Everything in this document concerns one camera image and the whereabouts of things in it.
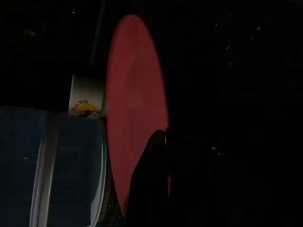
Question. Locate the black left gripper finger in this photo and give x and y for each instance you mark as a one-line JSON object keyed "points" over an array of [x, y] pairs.
{"points": [[151, 184]]}

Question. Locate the red round plate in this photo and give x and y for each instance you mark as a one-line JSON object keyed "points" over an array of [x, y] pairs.
{"points": [[137, 99]]}

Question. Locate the clear plastic container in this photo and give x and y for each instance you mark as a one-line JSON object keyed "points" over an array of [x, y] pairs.
{"points": [[52, 168]]}

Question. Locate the white mug with cartoon print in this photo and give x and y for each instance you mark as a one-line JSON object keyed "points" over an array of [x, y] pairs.
{"points": [[86, 99]]}

